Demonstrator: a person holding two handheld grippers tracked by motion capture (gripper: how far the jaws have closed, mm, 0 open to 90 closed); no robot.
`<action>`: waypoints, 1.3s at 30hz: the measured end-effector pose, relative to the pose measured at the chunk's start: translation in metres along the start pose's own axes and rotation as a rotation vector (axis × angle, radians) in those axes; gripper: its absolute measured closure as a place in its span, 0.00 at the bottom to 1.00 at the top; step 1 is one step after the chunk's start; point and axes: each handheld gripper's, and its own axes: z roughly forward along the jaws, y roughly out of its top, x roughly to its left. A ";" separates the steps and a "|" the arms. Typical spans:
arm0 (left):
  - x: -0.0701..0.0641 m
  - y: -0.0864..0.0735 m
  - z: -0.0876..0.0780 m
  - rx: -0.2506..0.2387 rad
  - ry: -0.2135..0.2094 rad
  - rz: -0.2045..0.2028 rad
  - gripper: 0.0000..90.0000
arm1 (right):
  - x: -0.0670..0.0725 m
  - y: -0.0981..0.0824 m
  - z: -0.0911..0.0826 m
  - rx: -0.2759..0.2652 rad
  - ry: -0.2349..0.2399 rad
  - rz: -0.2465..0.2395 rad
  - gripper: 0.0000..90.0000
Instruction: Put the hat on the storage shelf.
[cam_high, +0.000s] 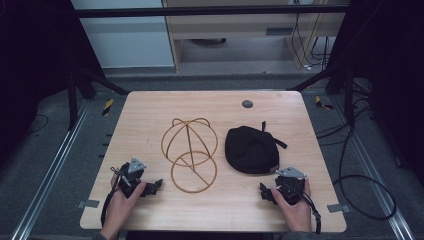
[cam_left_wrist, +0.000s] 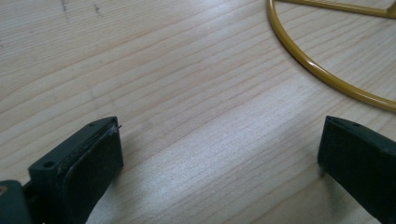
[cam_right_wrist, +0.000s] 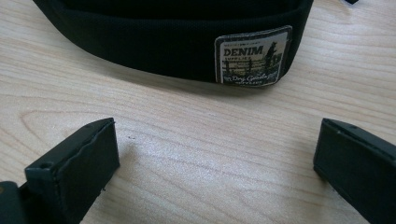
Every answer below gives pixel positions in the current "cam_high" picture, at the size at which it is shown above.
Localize black metal frame bar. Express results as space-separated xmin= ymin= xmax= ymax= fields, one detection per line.
xmin=70 ymin=3 xmax=352 ymax=19

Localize yellow black striped tape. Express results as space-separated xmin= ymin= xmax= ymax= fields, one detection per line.
xmin=101 ymin=98 xmax=115 ymax=117
xmin=314 ymin=95 xmax=335 ymax=111

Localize aluminium floor rail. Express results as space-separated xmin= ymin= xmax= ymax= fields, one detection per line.
xmin=9 ymin=98 xmax=92 ymax=240
xmin=331 ymin=96 xmax=416 ymax=240

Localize left hand-held gripper cable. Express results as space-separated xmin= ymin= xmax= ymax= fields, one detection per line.
xmin=100 ymin=166 xmax=125 ymax=228

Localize white cabinet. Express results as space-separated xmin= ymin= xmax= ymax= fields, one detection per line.
xmin=70 ymin=0 xmax=176 ymax=70

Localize black cap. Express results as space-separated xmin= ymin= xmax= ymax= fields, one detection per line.
xmin=224 ymin=120 xmax=289 ymax=176

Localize hand-held gripper cable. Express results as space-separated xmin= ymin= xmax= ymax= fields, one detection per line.
xmin=100 ymin=166 xmax=125 ymax=228
xmin=283 ymin=182 xmax=323 ymax=235

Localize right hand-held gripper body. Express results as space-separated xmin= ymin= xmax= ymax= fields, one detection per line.
xmin=273 ymin=166 xmax=308 ymax=206

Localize thin black floor cable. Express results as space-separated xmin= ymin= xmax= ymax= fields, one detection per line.
xmin=25 ymin=113 xmax=50 ymax=135

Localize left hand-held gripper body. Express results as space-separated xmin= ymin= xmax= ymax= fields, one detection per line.
xmin=117 ymin=156 xmax=148 ymax=199

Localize right hand-held gripper cable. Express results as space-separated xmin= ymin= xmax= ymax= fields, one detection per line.
xmin=283 ymin=182 xmax=323 ymax=235

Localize black metal frame leg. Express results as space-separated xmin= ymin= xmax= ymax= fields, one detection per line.
xmin=287 ymin=64 xmax=356 ymax=128
xmin=66 ymin=64 xmax=130 ymax=132

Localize person's left hand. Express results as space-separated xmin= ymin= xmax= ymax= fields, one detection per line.
xmin=99 ymin=172 xmax=147 ymax=238

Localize hanging black cables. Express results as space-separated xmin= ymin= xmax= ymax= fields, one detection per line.
xmin=290 ymin=12 xmax=332 ymax=72

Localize golden wire hat stand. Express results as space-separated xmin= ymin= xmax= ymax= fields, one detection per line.
xmin=160 ymin=117 xmax=220 ymax=195

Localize black looped floor cable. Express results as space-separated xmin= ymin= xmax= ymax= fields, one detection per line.
xmin=314 ymin=79 xmax=398 ymax=222

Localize grey metal table bracket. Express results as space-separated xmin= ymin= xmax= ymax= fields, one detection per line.
xmin=326 ymin=203 xmax=352 ymax=215
xmin=76 ymin=198 xmax=101 ymax=210

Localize black curtain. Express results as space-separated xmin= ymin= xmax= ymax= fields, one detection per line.
xmin=0 ymin=0 xmax=105 ymax=168
xmin=324 ymin=0 xmax=424 ymax=188

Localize person's right hand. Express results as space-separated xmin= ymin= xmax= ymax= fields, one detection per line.
xmin=269 ymin=178 xmax=313 ymax=233

